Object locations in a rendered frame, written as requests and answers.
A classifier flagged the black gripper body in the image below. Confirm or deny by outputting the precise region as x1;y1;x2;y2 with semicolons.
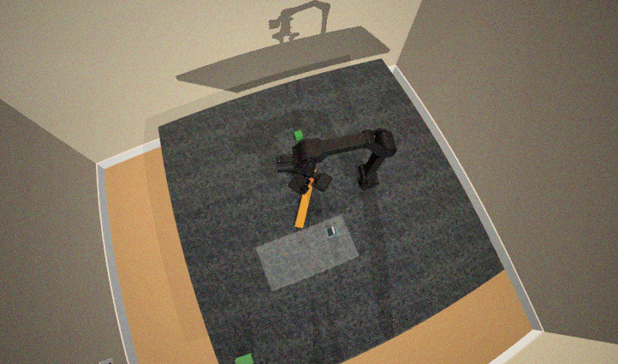
298;167;332;192

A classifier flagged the orange bar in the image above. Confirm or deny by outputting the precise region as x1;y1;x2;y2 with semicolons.
294;178;314;229

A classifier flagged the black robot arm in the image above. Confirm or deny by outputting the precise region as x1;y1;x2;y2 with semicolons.
276;128;397;195

